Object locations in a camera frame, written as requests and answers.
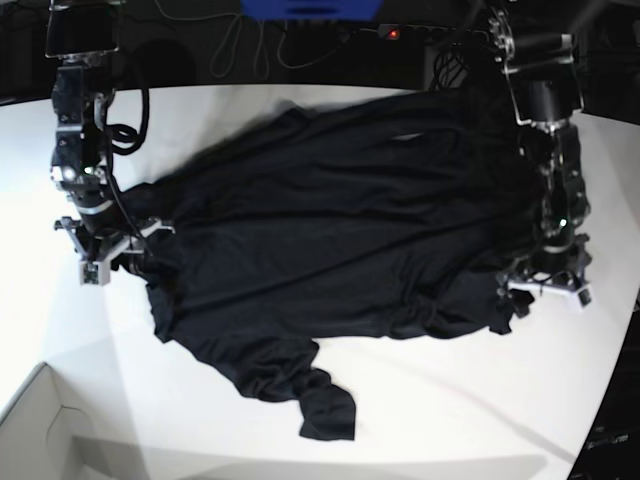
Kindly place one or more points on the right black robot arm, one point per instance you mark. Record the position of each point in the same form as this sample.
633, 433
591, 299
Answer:
84, 37

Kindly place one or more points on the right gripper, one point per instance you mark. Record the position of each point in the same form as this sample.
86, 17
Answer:
105, 240

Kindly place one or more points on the white cardboard box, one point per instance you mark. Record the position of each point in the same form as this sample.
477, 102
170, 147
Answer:
36, 441

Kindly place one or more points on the blue plastic bin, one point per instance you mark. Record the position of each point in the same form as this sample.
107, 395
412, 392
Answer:
350, 10

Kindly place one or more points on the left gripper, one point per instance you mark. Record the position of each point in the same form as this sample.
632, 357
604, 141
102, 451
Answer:
548, 269

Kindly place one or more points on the black t-shirt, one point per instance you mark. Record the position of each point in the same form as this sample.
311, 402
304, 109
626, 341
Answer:
390, 218

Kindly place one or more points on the black power strip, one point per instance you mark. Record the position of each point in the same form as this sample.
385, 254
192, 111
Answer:
430, 35

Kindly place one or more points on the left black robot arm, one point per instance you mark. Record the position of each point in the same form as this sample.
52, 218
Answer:
536, 42

